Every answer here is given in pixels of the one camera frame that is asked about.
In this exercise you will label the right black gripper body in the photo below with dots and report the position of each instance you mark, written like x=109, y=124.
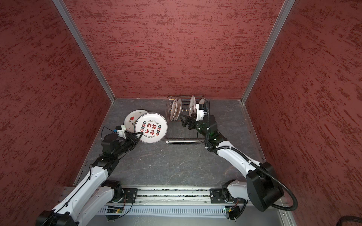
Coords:
x=198, y=125

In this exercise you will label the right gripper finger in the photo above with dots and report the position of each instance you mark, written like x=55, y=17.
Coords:
x=185, y=122
x=185, y=117

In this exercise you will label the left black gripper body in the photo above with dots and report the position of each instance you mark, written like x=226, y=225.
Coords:
x=125, y=144

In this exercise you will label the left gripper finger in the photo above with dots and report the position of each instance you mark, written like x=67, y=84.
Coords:
x=137, y=134
x=136, y=139

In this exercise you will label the floral pattern white plate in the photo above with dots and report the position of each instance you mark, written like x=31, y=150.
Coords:
x=192, y=105

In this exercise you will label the strawberry pattern white plate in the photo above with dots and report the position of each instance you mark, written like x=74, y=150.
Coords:
x=131, y=119

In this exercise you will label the red character text plate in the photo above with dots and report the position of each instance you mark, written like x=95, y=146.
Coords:
x=153, y=127

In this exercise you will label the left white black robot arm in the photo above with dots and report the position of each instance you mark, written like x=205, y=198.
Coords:
x=97, y=176

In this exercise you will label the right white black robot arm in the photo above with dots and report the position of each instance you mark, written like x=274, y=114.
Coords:
x=262, y=188

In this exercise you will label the orange sunburst plate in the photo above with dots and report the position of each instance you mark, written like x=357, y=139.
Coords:
x=173, y=109

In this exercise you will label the left small circuit board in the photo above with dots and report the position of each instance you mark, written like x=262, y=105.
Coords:
x=115, y=210

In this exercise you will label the small circuit board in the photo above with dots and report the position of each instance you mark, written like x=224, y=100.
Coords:
x=115, y=210
x=231, y=211

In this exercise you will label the right small circuit board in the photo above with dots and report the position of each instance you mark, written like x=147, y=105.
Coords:
x=231, y=211

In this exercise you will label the left corner aluminium profile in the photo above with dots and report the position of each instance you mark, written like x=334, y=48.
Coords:
x=65, y=14

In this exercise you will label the corner aluminium profile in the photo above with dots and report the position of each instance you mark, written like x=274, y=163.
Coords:
x=277, y=27
x=65, y=14

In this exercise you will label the right corner aluminium profile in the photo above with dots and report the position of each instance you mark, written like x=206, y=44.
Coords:
x=277, y=27

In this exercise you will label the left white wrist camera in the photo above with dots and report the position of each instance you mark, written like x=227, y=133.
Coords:
x=121, y=131

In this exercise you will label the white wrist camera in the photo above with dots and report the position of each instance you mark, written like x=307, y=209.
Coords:
x=200, y=111
x=121, y=131

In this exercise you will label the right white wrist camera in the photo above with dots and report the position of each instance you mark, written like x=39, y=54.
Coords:
x=200, y=111

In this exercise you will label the metal wire dish rack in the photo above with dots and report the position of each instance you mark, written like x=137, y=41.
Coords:
x=176, y=133

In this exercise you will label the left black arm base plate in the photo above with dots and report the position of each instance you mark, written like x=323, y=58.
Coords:
x=127, y=195

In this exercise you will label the aluminium mounting rail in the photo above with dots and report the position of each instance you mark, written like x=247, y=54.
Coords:
x=146, y=196

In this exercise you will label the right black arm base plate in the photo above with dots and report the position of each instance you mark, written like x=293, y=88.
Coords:
x=219, y=195

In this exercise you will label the white slotted cable duct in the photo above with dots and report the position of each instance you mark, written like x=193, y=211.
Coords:
x=168, y=211

